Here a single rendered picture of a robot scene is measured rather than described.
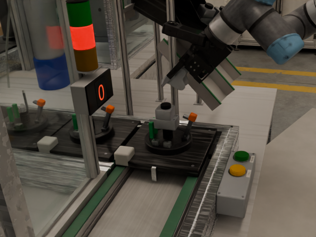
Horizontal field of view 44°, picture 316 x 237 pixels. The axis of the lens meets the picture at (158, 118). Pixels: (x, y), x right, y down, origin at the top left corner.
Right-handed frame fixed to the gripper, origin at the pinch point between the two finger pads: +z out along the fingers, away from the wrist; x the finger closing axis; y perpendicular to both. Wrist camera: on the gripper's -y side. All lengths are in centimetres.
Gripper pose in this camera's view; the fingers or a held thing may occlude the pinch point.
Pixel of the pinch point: (162, 81)
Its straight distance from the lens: 106.9
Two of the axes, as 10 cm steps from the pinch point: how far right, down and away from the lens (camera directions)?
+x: 3.3, -4.4, 8.4
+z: -6.0, 5.9, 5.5
